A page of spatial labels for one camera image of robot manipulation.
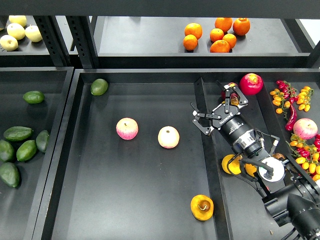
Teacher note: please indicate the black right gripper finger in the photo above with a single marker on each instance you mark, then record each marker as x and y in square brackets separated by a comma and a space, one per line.
[243, 101]
[205, 122]

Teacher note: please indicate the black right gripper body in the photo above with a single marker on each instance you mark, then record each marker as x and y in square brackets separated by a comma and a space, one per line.
[232, 126]

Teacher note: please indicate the green avocado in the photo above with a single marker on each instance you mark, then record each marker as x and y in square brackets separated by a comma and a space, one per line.
[9, 174]

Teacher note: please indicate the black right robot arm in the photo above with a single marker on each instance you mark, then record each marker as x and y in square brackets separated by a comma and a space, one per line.
[289, 195]

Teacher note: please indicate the yellow pear brown top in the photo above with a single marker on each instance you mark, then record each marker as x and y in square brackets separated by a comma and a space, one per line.
[278, 156]

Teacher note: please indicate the green avocado tray corner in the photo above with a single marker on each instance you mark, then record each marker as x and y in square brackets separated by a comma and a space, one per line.
[99, 87]

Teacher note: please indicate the green avocado left tray right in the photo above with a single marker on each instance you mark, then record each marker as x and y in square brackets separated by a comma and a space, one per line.
[42, 141]

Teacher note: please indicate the green avocado left tray top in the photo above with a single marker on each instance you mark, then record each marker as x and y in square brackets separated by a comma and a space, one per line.
[34, 97]

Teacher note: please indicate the green avocado left tray middle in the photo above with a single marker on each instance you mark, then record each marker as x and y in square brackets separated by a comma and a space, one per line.
[26, 151]

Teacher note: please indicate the dark green avocado left tray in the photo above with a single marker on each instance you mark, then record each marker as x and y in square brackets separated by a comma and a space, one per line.
[18, 133]

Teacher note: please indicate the pale yellow pear right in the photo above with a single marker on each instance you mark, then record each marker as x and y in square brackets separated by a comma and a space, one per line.
[32, 32]

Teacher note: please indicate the dark avocado left edge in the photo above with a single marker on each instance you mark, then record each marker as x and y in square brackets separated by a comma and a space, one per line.
[7, 151]

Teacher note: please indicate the pale yellow pear top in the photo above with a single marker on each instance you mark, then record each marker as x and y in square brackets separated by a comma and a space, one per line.
[18, 19]

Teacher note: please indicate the pale yellow pear front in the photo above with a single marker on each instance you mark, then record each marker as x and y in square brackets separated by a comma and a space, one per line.
[8, 43]

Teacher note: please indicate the red apple right tray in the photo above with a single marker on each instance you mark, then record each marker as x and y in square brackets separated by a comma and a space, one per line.
[251, 84]

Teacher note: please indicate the dark red small apple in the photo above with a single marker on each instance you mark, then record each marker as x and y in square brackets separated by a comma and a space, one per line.
[233, 94]

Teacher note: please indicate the pale yellow pink apple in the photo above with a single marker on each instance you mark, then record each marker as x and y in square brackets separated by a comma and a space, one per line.
[168, 137]

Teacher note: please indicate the upper cherry tomato bunch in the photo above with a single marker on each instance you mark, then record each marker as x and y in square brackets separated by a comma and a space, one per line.
[285, 96]

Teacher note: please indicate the cherry tomato bunch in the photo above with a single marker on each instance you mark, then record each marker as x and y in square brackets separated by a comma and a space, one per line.
[285, 96]
[306, 154]

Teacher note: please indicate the red chili pepper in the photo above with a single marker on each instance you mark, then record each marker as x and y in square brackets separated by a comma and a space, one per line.
[292, 118]

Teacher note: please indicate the orange front bottom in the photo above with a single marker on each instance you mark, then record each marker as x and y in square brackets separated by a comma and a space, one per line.
[220, 46]

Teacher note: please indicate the orange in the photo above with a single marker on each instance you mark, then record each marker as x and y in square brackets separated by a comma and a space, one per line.
[194, 29]
[190, 42]
[241, 26]
[220, 46]
[231, 39]
[223, 23]

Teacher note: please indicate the orange middle right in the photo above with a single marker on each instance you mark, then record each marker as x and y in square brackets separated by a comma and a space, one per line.
[231, 39]

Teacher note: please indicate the pink apple far right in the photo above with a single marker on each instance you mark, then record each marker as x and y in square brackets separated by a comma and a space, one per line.
[305, 128]

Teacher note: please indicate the orange centre small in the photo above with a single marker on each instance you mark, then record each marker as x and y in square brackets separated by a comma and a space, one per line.
[216, 34]

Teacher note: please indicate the lower cherry tomato bunch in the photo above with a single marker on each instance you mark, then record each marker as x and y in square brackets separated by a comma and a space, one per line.
[306, 154]

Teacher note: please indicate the orange top right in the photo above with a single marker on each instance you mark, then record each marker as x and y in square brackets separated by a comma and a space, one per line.
[241, 26]

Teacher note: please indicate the orange lower left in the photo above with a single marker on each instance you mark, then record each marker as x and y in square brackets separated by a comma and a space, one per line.
[190, 42]

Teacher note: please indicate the pink red apple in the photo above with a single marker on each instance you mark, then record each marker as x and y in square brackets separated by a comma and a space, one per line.
[127, 128]

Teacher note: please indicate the orange top centre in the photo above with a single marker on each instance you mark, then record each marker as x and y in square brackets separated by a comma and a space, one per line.
[223, 23]

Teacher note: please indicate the black centre tray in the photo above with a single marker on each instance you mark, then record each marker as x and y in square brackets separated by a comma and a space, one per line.
[108, 188]

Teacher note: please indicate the black tray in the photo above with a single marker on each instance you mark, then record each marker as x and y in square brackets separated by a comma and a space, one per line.
[108, 188]
[19, 206]

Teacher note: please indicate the orange top left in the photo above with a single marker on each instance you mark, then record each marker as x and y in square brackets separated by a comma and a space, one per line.
[194, 29]

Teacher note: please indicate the black left tray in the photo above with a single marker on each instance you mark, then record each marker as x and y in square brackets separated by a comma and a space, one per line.
[19, 206]

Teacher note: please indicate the black shelf frame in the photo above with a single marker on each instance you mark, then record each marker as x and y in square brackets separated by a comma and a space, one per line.
[115, 34]

